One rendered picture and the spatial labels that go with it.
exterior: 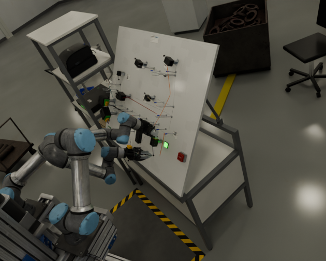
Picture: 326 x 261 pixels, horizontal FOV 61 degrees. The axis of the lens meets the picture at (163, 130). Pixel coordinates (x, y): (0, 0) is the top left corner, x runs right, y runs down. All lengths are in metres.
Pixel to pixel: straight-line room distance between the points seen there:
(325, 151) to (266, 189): 0.74
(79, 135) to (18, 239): 0.63
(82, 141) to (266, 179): 2.11
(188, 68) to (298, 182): 1.70
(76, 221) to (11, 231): 0.33
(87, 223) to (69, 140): 0.42
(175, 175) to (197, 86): 0.64
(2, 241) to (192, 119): 1.22
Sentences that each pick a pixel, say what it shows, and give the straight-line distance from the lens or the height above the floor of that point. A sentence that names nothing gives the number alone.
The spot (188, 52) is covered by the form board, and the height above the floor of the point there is 1.63.
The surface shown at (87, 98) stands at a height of 1.12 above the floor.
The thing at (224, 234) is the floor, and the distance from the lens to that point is 2.76.
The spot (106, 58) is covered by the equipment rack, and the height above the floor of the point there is 1.46.
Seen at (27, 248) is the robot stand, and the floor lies 1.29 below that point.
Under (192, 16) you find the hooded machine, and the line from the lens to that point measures 6.29.
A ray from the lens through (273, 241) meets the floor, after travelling 2.70.
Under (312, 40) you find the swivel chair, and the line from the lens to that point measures 4.02.
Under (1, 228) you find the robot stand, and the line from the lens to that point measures 1.61.
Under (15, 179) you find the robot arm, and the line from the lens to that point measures 2.05.
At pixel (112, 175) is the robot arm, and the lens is 1.88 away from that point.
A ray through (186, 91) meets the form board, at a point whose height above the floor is 1.44.
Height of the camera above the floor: 2.42
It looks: 38 degrees down
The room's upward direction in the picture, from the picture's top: 23 degrees counter-clockwise
